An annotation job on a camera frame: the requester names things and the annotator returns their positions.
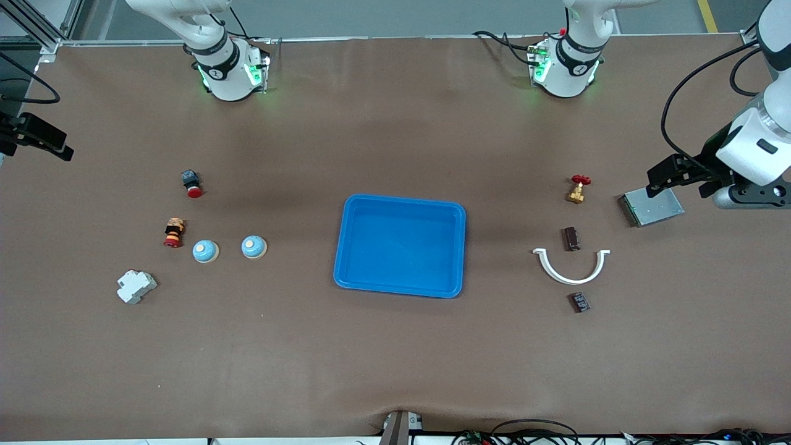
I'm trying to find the blue plastic tray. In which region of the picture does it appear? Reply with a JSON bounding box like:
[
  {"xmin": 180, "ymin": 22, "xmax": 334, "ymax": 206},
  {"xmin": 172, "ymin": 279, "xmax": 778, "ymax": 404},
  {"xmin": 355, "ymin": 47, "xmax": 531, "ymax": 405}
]
[{"xmin": 333, "ymin": 194, "xmax": 467, "ymax": 299}]

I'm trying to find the grey metal electronics box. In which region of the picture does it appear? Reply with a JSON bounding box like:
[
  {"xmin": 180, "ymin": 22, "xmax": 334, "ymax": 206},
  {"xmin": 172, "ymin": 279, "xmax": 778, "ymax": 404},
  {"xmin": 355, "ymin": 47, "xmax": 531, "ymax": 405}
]
[{"xmin": 619, "ymin": 187, "xmax": 685, "ymax": 228}]

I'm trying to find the white half-round pipe clamp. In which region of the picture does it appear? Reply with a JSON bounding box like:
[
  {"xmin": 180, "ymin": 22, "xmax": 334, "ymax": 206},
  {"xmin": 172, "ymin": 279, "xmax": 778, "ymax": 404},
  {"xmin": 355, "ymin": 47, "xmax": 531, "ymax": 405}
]
[{"xmin": 533, "ymin": 248, "xmax": 611, "ymax": 286}]

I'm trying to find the red emergency stop button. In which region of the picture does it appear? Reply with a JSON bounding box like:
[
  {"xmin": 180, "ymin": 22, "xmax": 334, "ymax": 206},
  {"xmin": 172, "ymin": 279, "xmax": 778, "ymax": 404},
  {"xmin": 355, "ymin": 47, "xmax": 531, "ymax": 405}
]
[{"xmin": 180, "ymin": 170, "xmax": 205, "ymax": 199}]

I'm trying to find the white circuit breaker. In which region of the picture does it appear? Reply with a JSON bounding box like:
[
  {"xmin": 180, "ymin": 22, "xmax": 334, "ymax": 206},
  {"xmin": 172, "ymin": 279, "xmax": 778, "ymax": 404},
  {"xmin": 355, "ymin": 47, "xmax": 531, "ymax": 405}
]
[{"xmin": 116, "ymin": 269, "xmax": 158, "ymax": 305}]

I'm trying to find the metal table edge clamp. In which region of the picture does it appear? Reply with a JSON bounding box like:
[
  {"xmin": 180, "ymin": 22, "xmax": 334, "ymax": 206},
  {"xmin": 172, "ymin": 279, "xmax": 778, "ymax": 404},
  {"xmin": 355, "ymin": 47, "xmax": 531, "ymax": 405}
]
[{"xmin": 378, "ymin": 410, "xmax": 424, "ymax": 445}]

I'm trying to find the brass valve with red handle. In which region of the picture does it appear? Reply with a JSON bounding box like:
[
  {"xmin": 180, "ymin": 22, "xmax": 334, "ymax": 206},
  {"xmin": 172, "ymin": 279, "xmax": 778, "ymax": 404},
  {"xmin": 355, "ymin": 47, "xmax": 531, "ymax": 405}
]
[{"xmin": 565, "ymin": 174, "xmax": 592, "ymax": 205}]

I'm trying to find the aluminium frame profile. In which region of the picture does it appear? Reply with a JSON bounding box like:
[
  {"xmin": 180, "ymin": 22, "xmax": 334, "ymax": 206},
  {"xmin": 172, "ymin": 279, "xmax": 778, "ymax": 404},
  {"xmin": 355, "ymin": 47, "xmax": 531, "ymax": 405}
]
[{"xmin": 0, "ymin": 0, "xmax": 84, "ymax": 56}]

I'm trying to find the black right base cable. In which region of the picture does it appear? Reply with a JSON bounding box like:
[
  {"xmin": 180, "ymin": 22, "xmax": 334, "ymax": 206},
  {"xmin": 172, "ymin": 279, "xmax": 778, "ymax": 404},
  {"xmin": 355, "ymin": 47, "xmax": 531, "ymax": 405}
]
[{"xmin": 229, "ymin": 6, "xmax": 273, "ymax": 44}]

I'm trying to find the black base cable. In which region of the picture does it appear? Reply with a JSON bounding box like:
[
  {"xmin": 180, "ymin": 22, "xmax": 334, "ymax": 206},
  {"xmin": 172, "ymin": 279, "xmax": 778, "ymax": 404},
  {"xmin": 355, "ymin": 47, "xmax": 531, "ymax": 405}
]
[
  {"xmin": 229, "ymin": 6, "xmax": 273, "ymax": 44},
  {"xmin": 473, "ymin": 30, "xmax": 539, "ymax": 66}
]

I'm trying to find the black left base cable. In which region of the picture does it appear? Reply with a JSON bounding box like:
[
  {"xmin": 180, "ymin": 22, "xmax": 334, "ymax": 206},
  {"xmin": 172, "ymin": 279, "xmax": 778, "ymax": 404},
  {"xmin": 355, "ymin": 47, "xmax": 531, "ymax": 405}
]
[{"xmin": 473, "ymin": 30, "xmax": 539, "ymax": 66}]

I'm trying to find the black cable bundle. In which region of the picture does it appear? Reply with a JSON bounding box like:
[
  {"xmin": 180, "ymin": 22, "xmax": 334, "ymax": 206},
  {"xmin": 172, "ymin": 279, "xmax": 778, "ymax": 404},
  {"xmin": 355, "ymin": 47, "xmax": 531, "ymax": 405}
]
[
  {"xmin": 451, "ymin": 419, "xmax": 582, "ymax": 445},
  {"xmin": 624, "ymin": 428, "xmax": 764, "ymax": 445}
]

